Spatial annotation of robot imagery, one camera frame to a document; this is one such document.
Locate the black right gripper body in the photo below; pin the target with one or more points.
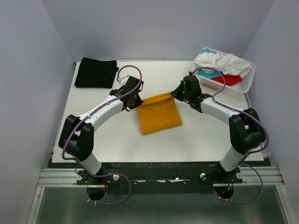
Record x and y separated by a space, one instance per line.
181 94

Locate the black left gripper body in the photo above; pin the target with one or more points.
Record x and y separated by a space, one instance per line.
137 101

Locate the yellow t shirt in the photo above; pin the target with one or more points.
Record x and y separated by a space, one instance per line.
158 113

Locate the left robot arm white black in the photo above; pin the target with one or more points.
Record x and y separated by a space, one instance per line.
77 135

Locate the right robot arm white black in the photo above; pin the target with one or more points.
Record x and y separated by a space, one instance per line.
245 129

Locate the light blue t shirt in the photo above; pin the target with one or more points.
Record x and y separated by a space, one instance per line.
211 75

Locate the white plastic laundry basket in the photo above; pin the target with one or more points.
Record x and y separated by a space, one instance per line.
242 87

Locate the red t shirt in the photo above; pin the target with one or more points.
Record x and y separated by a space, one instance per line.
230 80

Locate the white crumpled t shirt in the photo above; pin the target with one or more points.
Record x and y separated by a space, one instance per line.
227 64

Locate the folded black t shirt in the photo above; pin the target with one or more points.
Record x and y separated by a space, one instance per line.
96 74

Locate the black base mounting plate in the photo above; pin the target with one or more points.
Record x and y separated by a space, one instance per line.
154 177

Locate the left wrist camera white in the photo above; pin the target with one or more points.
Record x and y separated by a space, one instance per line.
122 80

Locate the aluminium frame rail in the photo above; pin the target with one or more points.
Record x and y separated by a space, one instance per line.
68 177

